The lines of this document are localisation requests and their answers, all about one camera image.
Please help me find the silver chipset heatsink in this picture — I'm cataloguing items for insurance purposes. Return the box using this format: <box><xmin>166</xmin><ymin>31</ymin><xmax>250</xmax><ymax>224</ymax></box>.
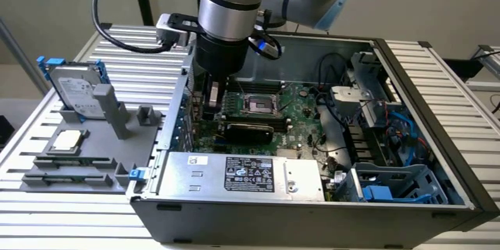
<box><xmin>275</xmin><ymin>148</ymin><xmax>301</xmax><ymax>160</ymax></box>

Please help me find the metal disk bay cage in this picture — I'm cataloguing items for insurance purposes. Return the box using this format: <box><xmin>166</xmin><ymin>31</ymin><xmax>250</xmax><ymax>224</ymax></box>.
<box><xmin>329</xmin><ymin>52</ymin><xmax>403</xmax><ymax>128</ymax></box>

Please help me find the silver CPU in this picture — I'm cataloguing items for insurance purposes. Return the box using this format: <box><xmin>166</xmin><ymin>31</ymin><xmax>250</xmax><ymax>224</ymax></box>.
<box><xmin>51</xmin><ymin>129</ymin><xmax>91</xmax><ymax>153</ymax></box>

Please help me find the open black PC case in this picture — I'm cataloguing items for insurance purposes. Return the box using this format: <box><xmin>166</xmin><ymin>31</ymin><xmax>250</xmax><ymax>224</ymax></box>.
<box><xmin>123</xmin><ymin>30</ymin><xmax>497</xmax><ymax>245</ymax></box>

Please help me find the black box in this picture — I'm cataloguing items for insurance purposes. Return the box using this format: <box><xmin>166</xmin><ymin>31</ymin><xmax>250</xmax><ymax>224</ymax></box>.
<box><xmin>0</xmin><ymin>115</ymin><xmax>15</xmax><ymax>146</ymax></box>

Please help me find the blue-grey plastic disk bay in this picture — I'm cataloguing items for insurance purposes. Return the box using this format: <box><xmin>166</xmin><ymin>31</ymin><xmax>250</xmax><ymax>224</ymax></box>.
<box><xmin>347</xmin><ymin>163</ymin><xmax>447</xmax><ymax>204</ymax></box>

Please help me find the blue data wire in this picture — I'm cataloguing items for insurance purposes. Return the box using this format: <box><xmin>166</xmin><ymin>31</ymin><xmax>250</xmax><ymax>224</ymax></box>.
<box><xmin>389</xmin><ymin>108</ymin><xmax>433</xmax><ymax>165</ymax></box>

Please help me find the blue USB plug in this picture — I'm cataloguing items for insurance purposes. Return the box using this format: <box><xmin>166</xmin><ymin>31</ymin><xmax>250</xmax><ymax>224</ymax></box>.
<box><xmin>247</xmin><ymin>34</ymin><xmax>282</xmax><ymax>60</ymax></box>

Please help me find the blue case latch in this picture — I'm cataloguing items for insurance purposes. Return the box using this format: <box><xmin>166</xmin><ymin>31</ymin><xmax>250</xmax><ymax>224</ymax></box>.
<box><xmin>129</xmin><ymin>167</ymin><xmax>147</xmax><ymax>181</ymax></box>

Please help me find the green motherboard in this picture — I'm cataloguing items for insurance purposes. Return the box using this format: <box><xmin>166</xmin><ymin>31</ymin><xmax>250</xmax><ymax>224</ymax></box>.
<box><xmin>193</xmin><ymin>81</ymin><xmax>351</xmax><ymax>181</ymax></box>

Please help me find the CPU socket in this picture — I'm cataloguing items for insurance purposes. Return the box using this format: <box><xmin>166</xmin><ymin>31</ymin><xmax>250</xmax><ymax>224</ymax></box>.
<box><xmin>242</xmin><ymin>93</ymin><xmax>279</xmax><ymax>115</ymax></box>

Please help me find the green RAM stick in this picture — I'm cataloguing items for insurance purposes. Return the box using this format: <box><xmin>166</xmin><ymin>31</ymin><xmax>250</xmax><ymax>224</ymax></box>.
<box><xmin>37</xmin><ymin>157</ymin><xmax>113</xmax><ymax>167</ymax></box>
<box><xmin>25</xmin><ymin>174</ymin><xmax>106</xmax><ymax>186</ymax></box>

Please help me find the silver power supply unit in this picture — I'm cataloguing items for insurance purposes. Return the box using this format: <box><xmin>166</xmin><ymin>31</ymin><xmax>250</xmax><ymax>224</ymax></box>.
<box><xmin>157</xmin><ymin>151</ymin><xmax>327</xmax><ymax>203</ymax></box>

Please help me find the black RAM slot bank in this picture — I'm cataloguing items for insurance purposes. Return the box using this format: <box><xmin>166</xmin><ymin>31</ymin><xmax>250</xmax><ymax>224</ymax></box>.
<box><xmin>217</xmin><ymin>117</ymin><xmax>293</xmax><ymax>133</ymax></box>
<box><xmin>229</xmin><ymin>81</ymin><xmax>283</xmax><ymax>93</ymax></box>

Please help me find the grey parts rack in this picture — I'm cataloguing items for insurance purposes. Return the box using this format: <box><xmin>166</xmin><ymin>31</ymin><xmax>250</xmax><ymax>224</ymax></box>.
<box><xmin>21</xmin><ymin>83</ymin><xmax>165</xmax><ymax>195</ymax></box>

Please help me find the hard disk in blue carrier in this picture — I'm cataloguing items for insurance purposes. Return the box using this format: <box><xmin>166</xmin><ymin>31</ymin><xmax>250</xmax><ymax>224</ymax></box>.
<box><xmin>34</xmin><ymin>56</ymin><xmax>110</xmax><ymax>122</ymax></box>

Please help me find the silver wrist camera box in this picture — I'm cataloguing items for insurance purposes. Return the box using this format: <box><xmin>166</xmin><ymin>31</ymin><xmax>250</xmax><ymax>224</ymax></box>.
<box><xmin>154</xmin><ymin>13</ymin><xmax>194</xmax><ymax>48</ymax></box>

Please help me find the black graphics card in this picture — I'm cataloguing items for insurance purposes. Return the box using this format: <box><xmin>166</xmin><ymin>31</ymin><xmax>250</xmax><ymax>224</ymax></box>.
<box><xmin>215</xmin><ymin>121</ymin><xmax>274</xmax><ymax>146</ymax></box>

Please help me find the thick black cable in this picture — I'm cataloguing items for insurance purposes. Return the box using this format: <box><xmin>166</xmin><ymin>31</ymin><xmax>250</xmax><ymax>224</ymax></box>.
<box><xmin>91</xmin><ymin>0</ymin><xmax>174</xmax><ymax>54</ymax></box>

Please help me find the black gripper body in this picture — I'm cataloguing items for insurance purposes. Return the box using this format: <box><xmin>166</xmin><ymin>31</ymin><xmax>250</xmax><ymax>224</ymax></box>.
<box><xmin>193</xmin><ymin>33</ymin><xmax>250</xmax><ymax>76</ymax></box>

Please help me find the thin black wire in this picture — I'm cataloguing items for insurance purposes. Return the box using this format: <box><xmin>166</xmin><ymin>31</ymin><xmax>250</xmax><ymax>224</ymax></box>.
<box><xmin>317</xmin><ymin>53</ymin><xmax>347</xmax><ymax>88</ymax></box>

